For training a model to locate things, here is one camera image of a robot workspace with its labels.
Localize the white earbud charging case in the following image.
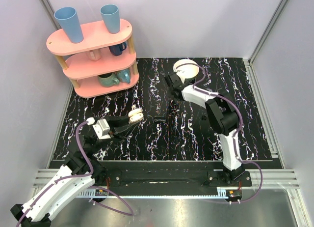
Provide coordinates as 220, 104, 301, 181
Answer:
128, 108, 144, 123

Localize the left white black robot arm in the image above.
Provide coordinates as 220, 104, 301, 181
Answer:
10, 113, 143, 227

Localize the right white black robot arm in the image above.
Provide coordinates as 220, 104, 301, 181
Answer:
165, 73, 245, 186

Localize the green glazed mug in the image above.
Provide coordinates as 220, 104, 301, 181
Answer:
98, 72, 120, 87

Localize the light blue butterfly mug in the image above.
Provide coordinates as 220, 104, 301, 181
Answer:
116, 68, 131, 84

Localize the black marble pattern mat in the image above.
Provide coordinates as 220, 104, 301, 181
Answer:
52, 57, 272, 161

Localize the pink three-tier shelf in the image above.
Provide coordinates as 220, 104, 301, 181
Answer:
46, 19, 139, 98

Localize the pink mug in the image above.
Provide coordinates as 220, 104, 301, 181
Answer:
88, 49, 102, 61

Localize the dark blue mug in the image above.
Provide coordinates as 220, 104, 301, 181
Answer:
109, 42, 127, 56

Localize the cream white bowl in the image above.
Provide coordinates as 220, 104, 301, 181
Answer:
173, 59, 199, 83

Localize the right light blue tumbler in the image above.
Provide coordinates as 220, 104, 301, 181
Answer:
100, 4, 120, 34

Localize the light blue tumbler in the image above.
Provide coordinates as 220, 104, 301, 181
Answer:
54, 7, 84, 43
100, 4, 120, 34

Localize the left light blue tumbler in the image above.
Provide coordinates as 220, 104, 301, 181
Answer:
54, 7, 84, 43

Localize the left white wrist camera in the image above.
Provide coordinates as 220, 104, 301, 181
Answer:
92, 119, 111, 140

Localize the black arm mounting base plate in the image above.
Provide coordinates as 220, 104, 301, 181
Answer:
100, 161, 252, 188

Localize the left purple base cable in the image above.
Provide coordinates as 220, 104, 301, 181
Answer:
88, 185, 136, 216

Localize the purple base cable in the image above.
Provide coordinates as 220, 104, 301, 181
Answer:
88, 185, 136, 216
203, 182, 261, 204

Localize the slotted white cable duct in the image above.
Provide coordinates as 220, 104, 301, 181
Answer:
76, 188, 228, 199

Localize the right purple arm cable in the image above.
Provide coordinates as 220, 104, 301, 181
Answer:
174, 63, 264, 198

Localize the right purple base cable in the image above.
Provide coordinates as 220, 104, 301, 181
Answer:
203, 182, 261, 204

